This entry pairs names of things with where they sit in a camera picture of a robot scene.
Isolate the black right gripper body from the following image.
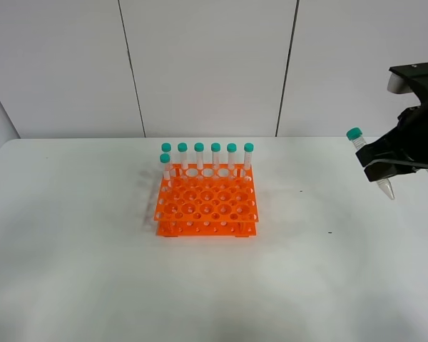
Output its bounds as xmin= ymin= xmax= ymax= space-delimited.
xmin=389 ymin=62 xmax=428 ymax=167

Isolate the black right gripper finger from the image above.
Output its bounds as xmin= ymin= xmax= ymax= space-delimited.
xmin=355 ymin=130 xmax=414 ymax=167
xmin=364 ymin=162 xmax=419 ymax=182

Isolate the test tube with green cap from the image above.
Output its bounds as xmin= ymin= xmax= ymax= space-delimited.
xmin=345 ymin=127 xmax=397 ymax=201

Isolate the row tube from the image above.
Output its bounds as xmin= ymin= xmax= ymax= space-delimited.
xmin=227 ymin=142 xmax=237 ymax=170
xmin=178 ymin=142 xmax=188 ymax=170
xmin=210 ymin=142 xmax=221 ymax=170
xmin=161 ymin=142 xmax=173 ymax=167
xmin=194 ymin=142 xmax=204 ymax=170
xmin=243 ymin=142 xmax=254 ymax=170

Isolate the orange test tube rack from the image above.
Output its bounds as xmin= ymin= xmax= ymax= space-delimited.
xmin=153 ymin=163 xmax=259 ymax=237

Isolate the test tube second row left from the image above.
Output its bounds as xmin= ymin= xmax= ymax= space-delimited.
xmin=160 ymin=153 xmax=172 ymax=184

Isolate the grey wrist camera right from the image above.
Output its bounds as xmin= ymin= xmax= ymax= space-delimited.
xmin=387 ymin=73 xmax=413 ymax=95

